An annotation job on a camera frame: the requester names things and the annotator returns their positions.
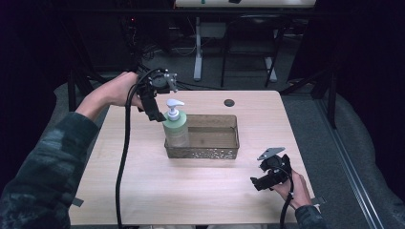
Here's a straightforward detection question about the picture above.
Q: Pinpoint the person's left hand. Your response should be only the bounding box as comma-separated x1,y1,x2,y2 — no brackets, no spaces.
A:
104,71,145,110

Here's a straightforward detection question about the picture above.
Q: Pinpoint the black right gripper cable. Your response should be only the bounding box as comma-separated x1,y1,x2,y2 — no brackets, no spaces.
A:
279,166,295,229

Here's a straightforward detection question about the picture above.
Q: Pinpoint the black metal stand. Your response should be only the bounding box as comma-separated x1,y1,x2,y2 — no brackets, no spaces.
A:
65,68,111,113
279,68,338,130

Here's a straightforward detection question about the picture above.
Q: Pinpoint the black chair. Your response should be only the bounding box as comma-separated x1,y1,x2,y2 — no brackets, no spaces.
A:
220,13,289,89

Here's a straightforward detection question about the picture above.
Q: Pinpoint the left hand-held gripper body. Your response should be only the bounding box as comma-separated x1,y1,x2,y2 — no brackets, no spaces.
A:
137,68,179,113

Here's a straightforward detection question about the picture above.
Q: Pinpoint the person's right hand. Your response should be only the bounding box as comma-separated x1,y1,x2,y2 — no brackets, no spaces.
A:
271,169,313,212

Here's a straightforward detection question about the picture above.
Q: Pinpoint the aluminium floor rail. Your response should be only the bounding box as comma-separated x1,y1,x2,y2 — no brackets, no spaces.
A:
313,98,387,229

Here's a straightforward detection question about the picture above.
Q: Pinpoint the white background desk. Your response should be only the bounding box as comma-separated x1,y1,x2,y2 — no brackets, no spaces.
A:
174,0,317,83

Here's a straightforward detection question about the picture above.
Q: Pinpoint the tangle of floor cables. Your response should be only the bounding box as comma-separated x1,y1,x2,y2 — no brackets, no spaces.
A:
120,17,225,92

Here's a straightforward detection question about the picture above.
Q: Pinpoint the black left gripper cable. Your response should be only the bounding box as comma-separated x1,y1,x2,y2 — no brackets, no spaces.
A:
115,68,168,229

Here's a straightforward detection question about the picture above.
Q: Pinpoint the brown translucent plastic basket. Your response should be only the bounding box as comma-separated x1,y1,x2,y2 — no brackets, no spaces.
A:
163,114,241,160

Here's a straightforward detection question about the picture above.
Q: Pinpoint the green pump soap bottle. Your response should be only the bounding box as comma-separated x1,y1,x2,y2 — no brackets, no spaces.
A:
161,98,191,149

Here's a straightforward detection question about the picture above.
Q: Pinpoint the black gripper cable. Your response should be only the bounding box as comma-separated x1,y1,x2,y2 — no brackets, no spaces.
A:
279,166,295,229
115,68,168,229

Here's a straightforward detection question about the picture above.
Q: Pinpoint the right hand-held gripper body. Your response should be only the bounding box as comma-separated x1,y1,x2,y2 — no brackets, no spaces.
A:
257,146,292,187

